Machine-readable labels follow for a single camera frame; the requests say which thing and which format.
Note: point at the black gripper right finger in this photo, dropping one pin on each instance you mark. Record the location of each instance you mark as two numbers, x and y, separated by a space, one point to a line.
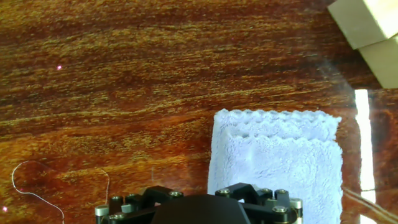
270 205

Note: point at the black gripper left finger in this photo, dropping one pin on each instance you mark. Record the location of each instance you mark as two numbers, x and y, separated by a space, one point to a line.
130 205

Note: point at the white fluffy cleaning cloth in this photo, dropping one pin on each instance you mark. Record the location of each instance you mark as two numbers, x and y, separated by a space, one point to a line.
276 155

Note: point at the glossy wood grain mat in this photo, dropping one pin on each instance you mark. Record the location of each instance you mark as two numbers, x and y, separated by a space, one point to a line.
124 93

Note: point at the tan wooden block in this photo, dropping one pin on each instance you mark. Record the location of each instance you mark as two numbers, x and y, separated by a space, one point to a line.
382 62
360 21

